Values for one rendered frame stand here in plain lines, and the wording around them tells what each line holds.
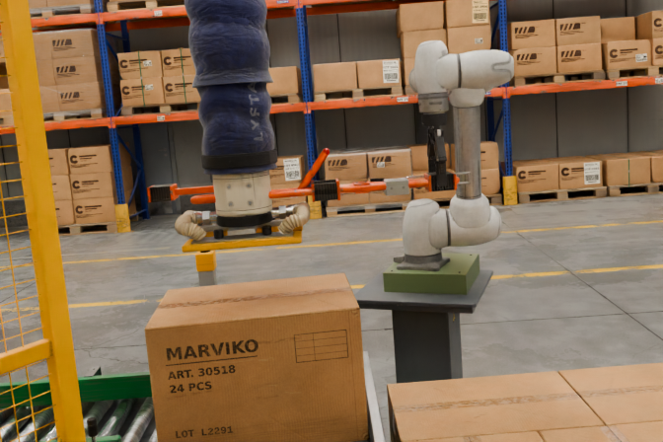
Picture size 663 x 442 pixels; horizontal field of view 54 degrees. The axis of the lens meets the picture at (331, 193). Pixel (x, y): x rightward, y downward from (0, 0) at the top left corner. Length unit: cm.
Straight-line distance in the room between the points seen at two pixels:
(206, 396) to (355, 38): 885
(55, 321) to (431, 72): 121
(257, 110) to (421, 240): 105
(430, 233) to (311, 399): 99
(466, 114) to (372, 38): 793
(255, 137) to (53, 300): 68
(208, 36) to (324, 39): 857
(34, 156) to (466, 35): 801
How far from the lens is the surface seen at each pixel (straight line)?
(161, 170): 1078
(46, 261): 170
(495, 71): 199
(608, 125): 1117
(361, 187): 197
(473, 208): 265
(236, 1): 190
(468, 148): 260
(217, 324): 188
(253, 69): 190
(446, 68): 197
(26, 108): 167
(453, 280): 264
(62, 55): 984
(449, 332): 274
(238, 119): 189
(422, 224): 266
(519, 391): 233
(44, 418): 255
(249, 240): 188
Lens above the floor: 151
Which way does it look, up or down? 7 degrees down
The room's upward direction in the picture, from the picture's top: 4 degrees counter-clockwise
